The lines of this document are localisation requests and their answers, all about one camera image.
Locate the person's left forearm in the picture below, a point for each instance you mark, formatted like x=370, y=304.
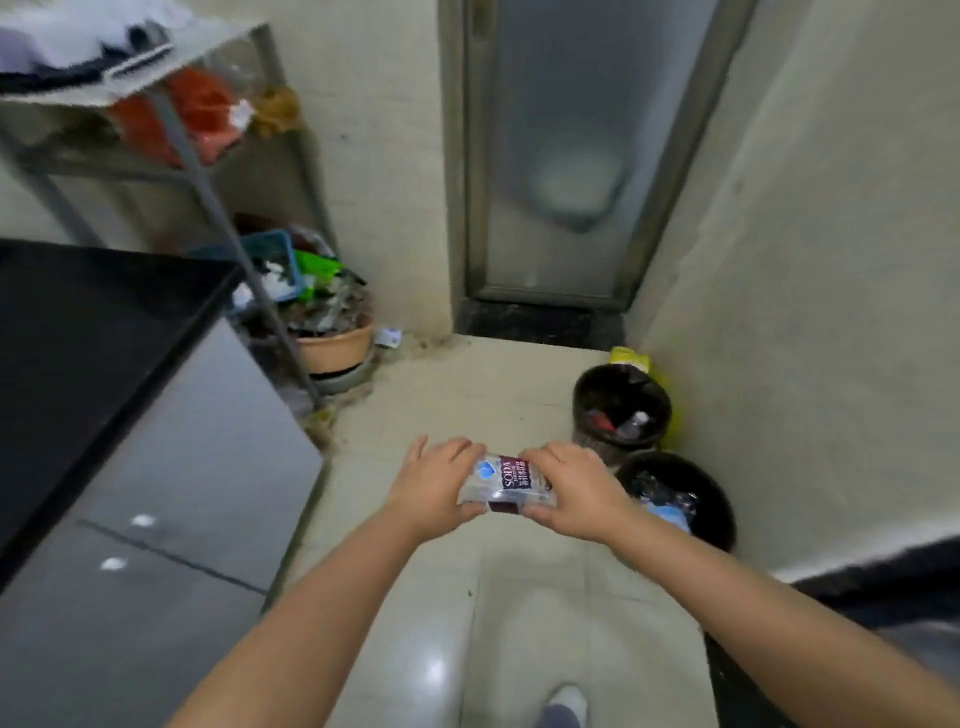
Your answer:
x=300, y=637

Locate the blue plastic basket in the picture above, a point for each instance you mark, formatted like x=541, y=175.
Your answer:
x=279, y=259

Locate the white paper scrap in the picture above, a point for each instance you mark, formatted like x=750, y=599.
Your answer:
x=388, y=337

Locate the blue discarded wrapper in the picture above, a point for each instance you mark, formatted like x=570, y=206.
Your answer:
x=670, y=517

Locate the grey basin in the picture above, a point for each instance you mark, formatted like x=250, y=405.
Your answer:
x=349, y=376

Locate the pile of white cloths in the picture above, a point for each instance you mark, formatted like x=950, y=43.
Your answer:
x=67, y=34

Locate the small discarded bottle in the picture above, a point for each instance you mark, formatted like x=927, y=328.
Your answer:
x=634, y=425

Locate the black round trash bin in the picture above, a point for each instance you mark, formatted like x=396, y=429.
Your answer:
x=596, y=390
x=712, y=499

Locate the person's white shoe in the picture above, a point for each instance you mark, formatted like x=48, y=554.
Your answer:
x=568, y=703

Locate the person's left thumb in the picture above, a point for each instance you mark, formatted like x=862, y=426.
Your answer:
x=470, y=511

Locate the person's left hand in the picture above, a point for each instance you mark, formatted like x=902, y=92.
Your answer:
x=427, y=491

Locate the person's right hand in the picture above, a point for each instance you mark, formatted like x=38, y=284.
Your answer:
x=585, y=499

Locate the steel cabinet with black top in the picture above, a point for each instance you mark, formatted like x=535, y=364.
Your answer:
x=135, y=450

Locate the clear plastic bottle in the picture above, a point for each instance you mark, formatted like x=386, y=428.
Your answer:
x=506, y=484

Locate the frosted glass door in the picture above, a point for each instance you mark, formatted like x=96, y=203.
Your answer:
x=577, y=150

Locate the grey metal shelf rack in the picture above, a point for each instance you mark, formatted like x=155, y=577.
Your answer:
x=196, y=176

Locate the terracotta plastic basin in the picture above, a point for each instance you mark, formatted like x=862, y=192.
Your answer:
x=337, y=349

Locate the person's right forearm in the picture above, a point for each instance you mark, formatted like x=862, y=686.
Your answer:
x=765, y=622

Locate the dark counter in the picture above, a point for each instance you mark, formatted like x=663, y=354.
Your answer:
x=862, y=592

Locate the green plastic item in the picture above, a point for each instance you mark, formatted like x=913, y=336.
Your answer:
x=316, y=268

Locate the brown crumpled bag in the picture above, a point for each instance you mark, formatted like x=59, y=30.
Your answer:
x=276, y=111

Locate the person's right thumb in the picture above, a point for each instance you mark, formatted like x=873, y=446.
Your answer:
x=538, y=512

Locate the orange plastic bag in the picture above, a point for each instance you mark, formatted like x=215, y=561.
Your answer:
x=195, y=112

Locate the person's left little finger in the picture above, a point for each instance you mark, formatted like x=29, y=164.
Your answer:
x=417, y=451

